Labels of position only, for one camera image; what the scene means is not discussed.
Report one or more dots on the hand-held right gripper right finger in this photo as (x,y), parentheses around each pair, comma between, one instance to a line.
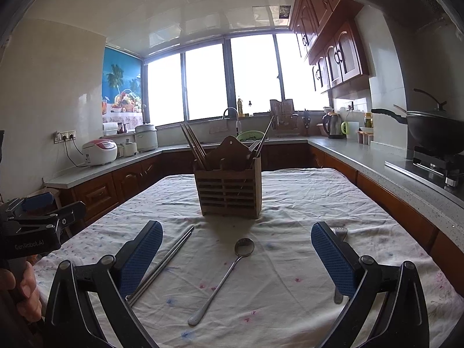
(333,257)

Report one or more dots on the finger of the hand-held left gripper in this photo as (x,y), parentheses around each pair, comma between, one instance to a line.
(36,202)
(69,212)

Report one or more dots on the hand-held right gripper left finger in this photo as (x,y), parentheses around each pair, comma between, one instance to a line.
(139,257)

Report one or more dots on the steel spoon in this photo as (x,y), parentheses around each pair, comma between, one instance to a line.
(244,248)

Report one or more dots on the wooden utensil holder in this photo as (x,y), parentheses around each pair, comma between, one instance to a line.
(228,195)

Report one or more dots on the light wooden chopstick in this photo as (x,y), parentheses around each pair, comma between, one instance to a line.
(198,145)

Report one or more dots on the person's left hand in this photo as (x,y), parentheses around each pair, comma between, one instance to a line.
(29,290)

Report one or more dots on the steel fork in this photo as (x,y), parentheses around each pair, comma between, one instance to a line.
(340,231)

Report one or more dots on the metal chopstick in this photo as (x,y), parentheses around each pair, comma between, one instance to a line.
(169,252)
(174,255)

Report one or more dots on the brown wooden lower cabinets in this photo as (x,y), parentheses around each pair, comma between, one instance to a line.
(98,188)

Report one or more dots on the brown wooden cabinets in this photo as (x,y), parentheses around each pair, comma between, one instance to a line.
(98,188)
(326,43)

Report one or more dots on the floral white tablecloth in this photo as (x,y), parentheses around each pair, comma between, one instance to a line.
(282,297)

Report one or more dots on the white pink rice cooker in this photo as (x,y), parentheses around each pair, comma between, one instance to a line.
(99,152)

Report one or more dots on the small white electric pot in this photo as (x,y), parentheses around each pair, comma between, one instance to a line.
(127,149)

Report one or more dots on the white storage container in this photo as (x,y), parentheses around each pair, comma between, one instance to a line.
(110,129)

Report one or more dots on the grey kitchen countertop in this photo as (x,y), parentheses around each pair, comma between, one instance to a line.
(362,156)

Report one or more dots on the large white cooker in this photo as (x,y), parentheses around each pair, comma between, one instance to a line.
(146,137)

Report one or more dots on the brown wooden chopstick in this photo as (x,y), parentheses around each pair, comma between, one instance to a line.
(266,128)
(194,148)
(201,143)

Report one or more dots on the spice jar set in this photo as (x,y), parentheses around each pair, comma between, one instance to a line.
(365,137)

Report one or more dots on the green mug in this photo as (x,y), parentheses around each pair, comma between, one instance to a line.
(350,130)

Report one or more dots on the pink box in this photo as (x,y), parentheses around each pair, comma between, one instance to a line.
(321,129)

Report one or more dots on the steel electric kettle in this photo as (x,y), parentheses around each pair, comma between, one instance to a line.
(332,126)

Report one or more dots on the black gas stove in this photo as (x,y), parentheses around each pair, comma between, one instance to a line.
(431,166)

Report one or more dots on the dark figurine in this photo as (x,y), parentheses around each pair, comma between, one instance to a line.
(306,123)

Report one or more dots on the condiment jar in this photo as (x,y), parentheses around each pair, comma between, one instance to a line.
(368,120)

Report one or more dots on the green colander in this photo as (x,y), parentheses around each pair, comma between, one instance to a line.
(250,136)

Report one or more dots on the wooden knife rack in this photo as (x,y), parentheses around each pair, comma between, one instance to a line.
(283,116)

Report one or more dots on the black wok with lid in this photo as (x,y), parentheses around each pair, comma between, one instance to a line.
(431,130)

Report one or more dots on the chrome kitchen faucet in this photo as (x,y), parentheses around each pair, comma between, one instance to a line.
(235,116)

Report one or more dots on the yellow oil bottle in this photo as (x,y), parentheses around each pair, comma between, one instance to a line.
(240,108)

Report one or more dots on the kitchen window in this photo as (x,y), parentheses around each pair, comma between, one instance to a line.
(206,83)

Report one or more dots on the brown wooden upper cabinets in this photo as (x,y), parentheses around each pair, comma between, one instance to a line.
(326,43)

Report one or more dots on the wall socket with plugs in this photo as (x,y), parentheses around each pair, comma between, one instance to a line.
(65,136)

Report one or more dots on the fruit wall poster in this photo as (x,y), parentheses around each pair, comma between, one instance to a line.
(121,79)

